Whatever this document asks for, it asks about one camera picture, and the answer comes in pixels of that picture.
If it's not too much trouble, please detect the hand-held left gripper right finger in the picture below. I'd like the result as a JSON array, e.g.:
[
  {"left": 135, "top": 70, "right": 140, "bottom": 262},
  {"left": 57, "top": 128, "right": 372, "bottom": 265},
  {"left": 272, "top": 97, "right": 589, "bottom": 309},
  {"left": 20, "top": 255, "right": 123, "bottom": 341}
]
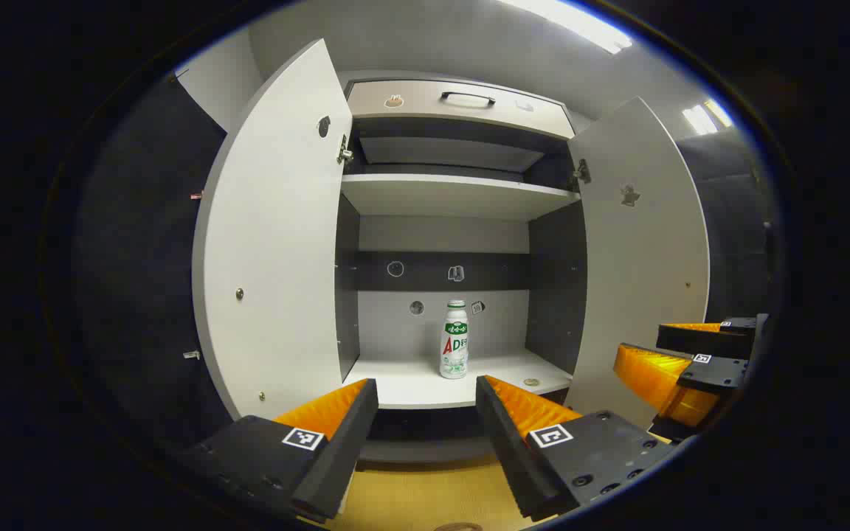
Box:
[{"left": 475, "top": 375, "right": 680, "bottom": 523}]

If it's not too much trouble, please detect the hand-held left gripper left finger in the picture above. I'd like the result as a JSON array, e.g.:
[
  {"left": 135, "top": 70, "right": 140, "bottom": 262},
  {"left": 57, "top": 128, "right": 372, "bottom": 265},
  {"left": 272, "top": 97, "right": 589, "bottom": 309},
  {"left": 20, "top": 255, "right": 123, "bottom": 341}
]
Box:
[{"left": 174, "top": 378, "right": 379, "bottom": 526}]

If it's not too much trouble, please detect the grey cabinet door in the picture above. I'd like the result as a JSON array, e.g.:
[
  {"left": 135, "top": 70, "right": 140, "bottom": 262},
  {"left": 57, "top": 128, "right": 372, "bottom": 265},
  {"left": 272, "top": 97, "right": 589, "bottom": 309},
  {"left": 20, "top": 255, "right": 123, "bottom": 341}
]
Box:
[
  {"left": 191, "top": 38, "right": 354, "bottom": 421},
  {"left": 564, "top": 96, "right": 711, "bottom": 428}
]

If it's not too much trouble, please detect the white bottle green label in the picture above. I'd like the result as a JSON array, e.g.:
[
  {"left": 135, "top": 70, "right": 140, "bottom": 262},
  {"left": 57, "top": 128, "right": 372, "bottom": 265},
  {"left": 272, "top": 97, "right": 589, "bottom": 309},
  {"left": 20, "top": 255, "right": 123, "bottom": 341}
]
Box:
[{"left": 439, "top": 299, "right": 470, "bottom": 380}]

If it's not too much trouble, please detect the grey cabinet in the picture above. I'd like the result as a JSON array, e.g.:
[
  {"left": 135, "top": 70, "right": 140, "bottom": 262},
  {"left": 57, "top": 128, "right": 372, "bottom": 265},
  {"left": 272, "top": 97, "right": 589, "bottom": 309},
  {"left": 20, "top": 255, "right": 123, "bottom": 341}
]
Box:
[{"left": 334, "top": 70, "right": 592, "bottom": 465}]

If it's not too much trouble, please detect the grey cabinet shelf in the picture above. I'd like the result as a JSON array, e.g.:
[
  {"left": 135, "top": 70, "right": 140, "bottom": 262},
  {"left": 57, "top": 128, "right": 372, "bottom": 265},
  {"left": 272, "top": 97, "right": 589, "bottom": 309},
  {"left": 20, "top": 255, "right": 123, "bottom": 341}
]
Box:
[
  {"left": 342, "top": 348, "right": 573, "bottom": 410},
  {"left": 340, "top": 173, "right": 581, "bottom": 222}
]

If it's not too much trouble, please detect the grey cabinet drawer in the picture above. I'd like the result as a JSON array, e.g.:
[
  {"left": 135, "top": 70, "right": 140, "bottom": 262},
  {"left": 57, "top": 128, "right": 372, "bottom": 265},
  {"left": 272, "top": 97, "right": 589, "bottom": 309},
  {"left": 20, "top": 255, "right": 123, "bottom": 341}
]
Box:
[{"left": 345, "top": 79, "right": 576, "bottom": 141}]

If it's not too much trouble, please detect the black backdrop cloth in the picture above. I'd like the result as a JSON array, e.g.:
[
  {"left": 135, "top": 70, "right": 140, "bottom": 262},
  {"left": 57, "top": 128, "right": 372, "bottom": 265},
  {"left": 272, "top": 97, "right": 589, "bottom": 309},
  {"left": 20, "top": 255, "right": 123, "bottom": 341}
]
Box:
[
  {"left": 676, "top": 129, "right": 776, "bottom": 325},
  {"left": 75, "top": 74, "right": 230, "bottom": 451}
]

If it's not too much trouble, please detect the small ceiling light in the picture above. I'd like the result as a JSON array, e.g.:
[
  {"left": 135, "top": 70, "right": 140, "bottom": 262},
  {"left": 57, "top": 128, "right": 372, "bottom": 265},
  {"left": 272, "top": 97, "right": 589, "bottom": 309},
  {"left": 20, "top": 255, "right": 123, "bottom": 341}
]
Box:
[{"left": 682, "top": 98, "right": 733, "bottom": 136}]

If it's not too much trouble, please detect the long ceiling light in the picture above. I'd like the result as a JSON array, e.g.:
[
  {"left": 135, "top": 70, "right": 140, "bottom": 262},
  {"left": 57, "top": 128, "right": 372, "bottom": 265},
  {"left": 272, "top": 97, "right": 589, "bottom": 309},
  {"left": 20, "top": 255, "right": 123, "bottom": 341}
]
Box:
[{"left": 499, "top": 0, "right": 633, "bottom": 55}]

